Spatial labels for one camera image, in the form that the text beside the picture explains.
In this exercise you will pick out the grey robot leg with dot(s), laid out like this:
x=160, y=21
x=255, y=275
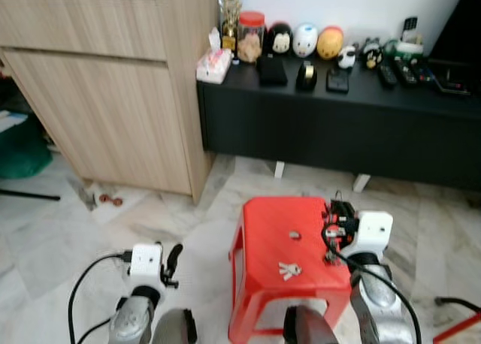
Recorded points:
x=308, y=329
x=174, y=329

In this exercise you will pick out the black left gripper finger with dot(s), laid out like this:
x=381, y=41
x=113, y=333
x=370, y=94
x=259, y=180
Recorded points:
x=175, y=260

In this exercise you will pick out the red dumbbell toy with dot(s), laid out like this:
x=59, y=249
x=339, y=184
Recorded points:
x=110, y=200

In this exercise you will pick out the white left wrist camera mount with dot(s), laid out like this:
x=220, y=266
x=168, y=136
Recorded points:
x=146, y=261

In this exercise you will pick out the red edged board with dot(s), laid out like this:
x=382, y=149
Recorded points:
x=462, y=330

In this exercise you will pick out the red plastic stool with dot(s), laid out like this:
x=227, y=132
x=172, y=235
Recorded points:
x=278, y=231

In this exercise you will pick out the black television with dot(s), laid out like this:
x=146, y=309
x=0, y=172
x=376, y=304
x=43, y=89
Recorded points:
x=460, y=21

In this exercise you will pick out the red lid snack jar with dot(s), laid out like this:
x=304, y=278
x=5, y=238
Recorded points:
x=250, y=40

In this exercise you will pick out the small panda figure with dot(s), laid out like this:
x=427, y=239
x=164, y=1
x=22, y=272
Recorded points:
x=346, y=57

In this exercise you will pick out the black remote control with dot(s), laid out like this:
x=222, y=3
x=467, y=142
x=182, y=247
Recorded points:
x=406, y=72
x=387, y=75

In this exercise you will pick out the small black box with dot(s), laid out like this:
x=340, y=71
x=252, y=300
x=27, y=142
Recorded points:
x=338, y=81

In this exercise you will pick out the black white figurine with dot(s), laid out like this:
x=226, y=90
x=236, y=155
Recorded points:
x=372, y=53

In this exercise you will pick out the orange egg doll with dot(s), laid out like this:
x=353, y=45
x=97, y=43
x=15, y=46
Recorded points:
x=330, y=43

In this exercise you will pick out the pink tissue box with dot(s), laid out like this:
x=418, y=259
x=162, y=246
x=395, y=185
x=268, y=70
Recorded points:
x=213, y=64

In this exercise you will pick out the grey right robot leg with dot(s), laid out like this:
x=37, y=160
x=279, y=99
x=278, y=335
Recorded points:
x=308, y=329

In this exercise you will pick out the silver key bunch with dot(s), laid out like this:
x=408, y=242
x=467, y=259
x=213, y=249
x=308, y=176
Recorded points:
x=289, y=271

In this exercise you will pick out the black low tv console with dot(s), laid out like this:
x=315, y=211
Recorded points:
x=338, y=130

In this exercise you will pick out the black card terminal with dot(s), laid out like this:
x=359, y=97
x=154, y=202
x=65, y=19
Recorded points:
x=453, y=79

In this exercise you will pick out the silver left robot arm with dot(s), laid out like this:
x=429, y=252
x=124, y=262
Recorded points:
x=131, y=321

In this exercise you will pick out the gold trophy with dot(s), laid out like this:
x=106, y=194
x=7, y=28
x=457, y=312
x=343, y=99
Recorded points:
x=230, y=21

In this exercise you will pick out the green white container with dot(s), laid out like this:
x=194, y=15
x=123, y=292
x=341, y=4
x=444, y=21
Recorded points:
x=408, y=48

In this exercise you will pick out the black tape dispenser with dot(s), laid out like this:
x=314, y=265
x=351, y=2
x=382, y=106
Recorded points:
x=306, y=76

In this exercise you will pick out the black white egg doll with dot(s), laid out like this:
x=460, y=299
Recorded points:
x=279, y=40

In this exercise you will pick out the grey left robot leg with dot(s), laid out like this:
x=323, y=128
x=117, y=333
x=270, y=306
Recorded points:
x=174, y=329

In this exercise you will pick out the black wallet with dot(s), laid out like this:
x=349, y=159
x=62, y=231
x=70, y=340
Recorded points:
x=272, y=70

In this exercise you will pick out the green plastic basin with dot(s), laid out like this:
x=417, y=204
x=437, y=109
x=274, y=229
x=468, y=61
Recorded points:
x=22, y=152

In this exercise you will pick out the light wooden cabinet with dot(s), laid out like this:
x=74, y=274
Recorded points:
x=113, y=111

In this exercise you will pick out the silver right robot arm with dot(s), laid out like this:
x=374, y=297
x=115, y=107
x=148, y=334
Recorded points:
x=376, y=299

